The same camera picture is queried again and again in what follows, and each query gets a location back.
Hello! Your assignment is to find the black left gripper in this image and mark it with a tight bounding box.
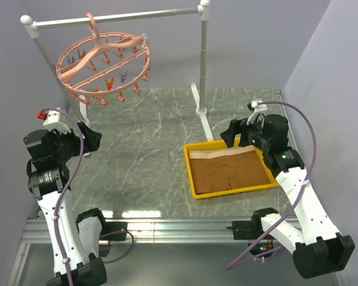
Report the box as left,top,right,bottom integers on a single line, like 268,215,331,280
46,121,101,163

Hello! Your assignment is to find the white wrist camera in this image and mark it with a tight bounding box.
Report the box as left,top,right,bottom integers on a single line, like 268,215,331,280
247,99,268,125
37,110,70,133

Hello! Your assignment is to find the aluminium rail frame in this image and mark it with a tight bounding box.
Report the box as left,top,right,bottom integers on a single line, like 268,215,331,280
5,89,351,286

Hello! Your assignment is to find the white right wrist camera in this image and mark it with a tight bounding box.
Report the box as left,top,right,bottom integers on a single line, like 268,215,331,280
247,99,268,125

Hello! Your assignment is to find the orange rim clothes peg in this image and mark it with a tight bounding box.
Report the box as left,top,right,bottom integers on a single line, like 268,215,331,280
141,70,150,82

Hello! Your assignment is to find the purple clothes peg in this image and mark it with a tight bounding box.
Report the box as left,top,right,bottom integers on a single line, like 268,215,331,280
121,70,129,83

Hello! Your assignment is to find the brown underwear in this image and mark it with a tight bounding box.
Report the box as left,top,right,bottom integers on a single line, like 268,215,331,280
189,146,271,195

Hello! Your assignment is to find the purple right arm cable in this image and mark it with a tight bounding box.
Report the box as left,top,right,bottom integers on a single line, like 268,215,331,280
226,101,318,271

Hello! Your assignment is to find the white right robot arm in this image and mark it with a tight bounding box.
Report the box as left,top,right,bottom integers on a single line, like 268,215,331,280
220,114,355,279

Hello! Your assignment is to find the white clothes peg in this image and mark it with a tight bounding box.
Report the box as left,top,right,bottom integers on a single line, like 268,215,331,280
141,33,149,46

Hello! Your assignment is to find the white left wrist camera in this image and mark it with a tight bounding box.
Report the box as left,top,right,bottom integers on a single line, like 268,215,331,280
37,110,70,133

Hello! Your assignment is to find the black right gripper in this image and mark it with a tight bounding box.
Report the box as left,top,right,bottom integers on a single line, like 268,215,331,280
220,113,271,151

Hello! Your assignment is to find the white metal drying rack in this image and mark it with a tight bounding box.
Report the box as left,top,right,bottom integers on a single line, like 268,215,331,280
20,1,214,142

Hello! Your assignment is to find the yellow plastic tray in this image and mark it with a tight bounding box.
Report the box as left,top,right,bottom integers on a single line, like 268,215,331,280
184,139,279,199

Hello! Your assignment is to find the pink round clip hanger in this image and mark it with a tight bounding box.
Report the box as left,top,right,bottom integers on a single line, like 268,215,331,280
55,13,151,107

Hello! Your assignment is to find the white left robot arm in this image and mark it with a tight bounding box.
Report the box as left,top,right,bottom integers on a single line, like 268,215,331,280
23,122,109,285

